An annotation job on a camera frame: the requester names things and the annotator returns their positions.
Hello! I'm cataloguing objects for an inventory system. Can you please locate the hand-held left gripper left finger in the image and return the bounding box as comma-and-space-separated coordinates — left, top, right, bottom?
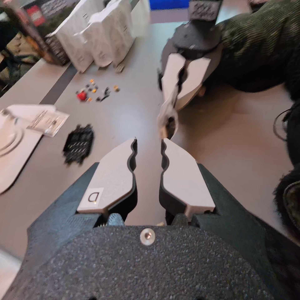
77, 138, 138, 223

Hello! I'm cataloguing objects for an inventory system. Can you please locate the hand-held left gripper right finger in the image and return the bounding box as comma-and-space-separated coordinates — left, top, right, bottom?
159, 138, 216, 225

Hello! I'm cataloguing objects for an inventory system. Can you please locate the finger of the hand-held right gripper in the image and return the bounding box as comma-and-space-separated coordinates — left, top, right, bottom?
162, 53, 186, 104
176, 57, 211, 110

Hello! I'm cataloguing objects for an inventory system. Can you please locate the small white paper bag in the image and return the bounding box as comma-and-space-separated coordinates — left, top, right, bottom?
157, 92, 180, 140

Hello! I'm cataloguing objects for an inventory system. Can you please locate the person's right forearm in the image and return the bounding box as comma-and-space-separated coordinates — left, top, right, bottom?
216, 0, 300, 92

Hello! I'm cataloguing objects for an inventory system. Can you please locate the grey desk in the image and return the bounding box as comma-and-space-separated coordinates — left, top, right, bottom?
0, 9, 300, 260

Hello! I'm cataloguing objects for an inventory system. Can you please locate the blue plastic bin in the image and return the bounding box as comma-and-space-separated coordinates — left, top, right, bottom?
150, 0, 190, 10

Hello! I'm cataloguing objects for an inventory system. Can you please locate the black toy chassis plate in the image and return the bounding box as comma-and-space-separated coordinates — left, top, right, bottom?
62, 124, 95, 166

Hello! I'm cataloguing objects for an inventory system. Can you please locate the cluster of black yellow bricks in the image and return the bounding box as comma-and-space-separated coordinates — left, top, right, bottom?
81, 78, 111, 103

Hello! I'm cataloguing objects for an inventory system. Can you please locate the yellow black sticker sheet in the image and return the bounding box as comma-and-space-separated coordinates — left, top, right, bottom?
27, 110, 70, 138

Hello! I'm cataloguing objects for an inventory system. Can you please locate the white book stand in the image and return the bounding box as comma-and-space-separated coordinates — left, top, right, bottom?
0, 104, 57, 195

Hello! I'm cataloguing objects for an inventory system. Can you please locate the black honeycomb cushion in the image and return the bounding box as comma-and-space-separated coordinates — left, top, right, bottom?
255, 216, 300, 300

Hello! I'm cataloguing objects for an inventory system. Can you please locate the black toy set box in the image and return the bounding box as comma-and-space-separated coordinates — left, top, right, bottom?
0, 0, 81, 66

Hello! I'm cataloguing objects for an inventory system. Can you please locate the thin black cable loop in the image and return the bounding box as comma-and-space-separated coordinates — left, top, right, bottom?
273, 110, 289, 141

